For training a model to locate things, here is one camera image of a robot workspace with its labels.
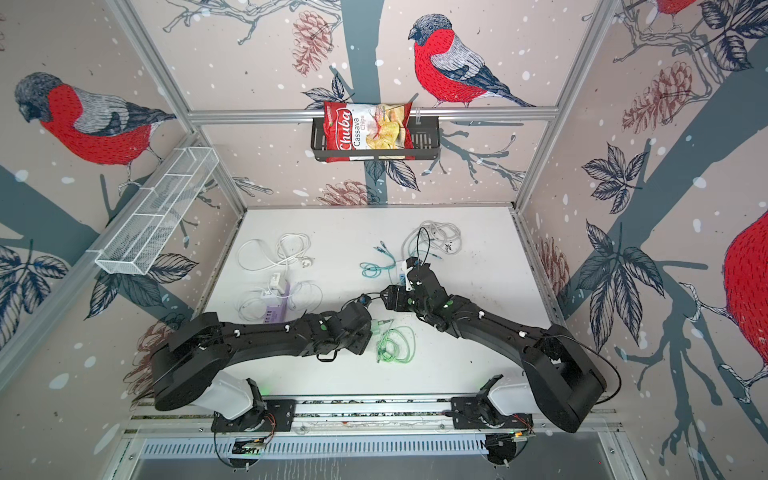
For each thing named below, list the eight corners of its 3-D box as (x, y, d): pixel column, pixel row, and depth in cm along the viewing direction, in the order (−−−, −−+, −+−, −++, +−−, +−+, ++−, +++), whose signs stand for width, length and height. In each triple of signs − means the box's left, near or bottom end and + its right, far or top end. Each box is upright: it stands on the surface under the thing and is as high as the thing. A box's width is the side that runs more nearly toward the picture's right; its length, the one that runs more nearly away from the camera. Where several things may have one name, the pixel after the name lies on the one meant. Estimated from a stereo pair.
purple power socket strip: (267, 322, 92) (263, 318, 89) (277, 287, 100) (274, 282, 97) (283, 322, 92) (280, 318, 89) (292, 287, 100) (290, 282, 97)
